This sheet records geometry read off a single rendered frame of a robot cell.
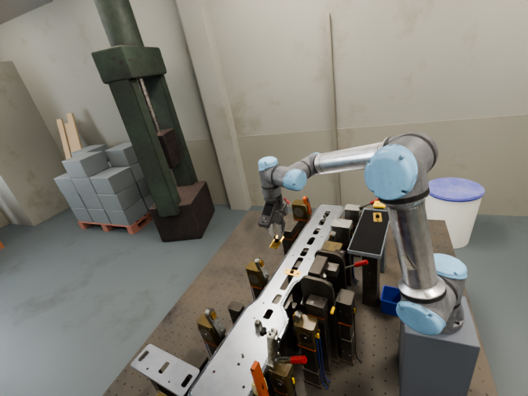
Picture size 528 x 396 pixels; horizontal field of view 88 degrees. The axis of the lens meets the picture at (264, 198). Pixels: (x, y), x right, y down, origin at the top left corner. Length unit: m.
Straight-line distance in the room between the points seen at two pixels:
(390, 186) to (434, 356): 0.66
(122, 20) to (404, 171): 3.29
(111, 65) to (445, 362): 3.31
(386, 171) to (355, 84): 2.69
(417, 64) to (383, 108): 0.49
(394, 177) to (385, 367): 0.99
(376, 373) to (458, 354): 0.43
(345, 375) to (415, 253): 0.80
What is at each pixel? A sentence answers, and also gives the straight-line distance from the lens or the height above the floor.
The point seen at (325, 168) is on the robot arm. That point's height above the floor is 1.59.
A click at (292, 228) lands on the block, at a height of 1.03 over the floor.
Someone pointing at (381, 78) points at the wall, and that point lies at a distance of 3.31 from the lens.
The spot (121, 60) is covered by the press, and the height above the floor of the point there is 2.20.
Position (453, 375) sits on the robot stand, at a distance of 1.24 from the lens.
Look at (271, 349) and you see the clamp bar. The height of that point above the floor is 1.16.
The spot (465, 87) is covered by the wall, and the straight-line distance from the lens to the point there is 3.41.
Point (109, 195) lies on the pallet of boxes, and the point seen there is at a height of 0.66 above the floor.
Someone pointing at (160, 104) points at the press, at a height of 1.69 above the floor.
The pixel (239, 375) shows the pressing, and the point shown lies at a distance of 1.15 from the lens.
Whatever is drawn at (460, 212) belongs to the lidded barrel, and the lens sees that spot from 3.06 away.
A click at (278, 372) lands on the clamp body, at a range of 1.06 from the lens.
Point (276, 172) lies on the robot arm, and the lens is 0.97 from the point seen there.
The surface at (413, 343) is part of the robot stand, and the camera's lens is 1.13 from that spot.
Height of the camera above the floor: 1.96
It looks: 26 degrees down
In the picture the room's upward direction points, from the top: 11 degrees counter-clockwise
